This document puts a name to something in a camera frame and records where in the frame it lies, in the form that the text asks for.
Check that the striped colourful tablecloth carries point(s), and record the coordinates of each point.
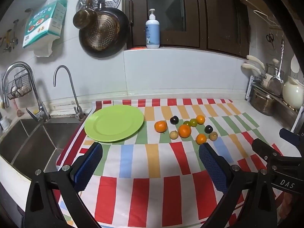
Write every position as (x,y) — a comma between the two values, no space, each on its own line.
(152,171)

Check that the stainless steel sink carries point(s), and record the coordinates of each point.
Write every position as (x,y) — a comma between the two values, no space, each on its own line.
(35,142)

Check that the dark purple plum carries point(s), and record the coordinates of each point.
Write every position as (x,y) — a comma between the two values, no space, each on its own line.
(174,120)
(208,129)

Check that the slim gooseneck faucet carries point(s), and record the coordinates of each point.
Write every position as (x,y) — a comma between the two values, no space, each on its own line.
(68,87)

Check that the black frying pan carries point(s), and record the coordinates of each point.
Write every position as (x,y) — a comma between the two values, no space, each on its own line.
(104,49)

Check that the orange mandarin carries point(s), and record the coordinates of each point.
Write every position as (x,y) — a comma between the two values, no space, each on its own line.
(184,131)
(200,119)
(160,126)
(201,139)

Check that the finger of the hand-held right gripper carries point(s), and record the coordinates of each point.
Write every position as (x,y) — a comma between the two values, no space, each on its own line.
(291,135)
(263,148)

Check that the yellowish round fruit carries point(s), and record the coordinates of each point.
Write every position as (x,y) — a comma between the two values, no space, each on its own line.
(173,135)
(213,136)

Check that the steel pot with lid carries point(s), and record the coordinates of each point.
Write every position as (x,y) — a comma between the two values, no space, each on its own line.
(269,73)

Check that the green white paper box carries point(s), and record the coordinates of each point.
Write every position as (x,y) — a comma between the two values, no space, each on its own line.
(45,23)

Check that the white clothes hanger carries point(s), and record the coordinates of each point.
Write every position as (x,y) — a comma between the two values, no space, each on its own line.
(267,19)

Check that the large chrome faucet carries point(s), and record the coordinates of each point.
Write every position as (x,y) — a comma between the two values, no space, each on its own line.
(28,87)

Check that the blue white pump bottle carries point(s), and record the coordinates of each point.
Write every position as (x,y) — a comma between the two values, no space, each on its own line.
(152,32)

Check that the white ceramic jug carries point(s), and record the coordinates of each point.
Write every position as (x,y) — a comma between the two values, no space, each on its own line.
(292,95)

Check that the metal dish rack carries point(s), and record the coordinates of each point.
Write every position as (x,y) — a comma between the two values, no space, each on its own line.
(289,114)

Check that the stainless steel pot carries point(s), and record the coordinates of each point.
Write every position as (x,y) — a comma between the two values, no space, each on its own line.
(262,101)

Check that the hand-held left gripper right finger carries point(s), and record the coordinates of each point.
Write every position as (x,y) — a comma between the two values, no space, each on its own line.
(213,166)

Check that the green plate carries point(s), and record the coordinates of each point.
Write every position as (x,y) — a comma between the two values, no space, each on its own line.
(114,123)

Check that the yellow hanging utensils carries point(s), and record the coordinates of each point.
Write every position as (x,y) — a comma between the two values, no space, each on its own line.
(8,40)

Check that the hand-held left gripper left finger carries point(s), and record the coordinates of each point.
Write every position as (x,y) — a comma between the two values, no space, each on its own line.
(88,165)

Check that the white spoon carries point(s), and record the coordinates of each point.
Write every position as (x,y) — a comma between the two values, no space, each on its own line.
(295,63)

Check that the black scissors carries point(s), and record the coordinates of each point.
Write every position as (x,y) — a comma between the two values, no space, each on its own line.
(270,39)

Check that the brass perforated strainer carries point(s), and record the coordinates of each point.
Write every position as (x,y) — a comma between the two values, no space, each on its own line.
(103,32)

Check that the steel spatula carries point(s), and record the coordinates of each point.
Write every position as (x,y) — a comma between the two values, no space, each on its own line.
(276,83)

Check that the person's right hand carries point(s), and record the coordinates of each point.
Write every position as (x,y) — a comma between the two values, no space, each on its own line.
(287,200)

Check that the dark brown window frame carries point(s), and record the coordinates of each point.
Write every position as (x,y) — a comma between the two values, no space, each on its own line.
(190,16)

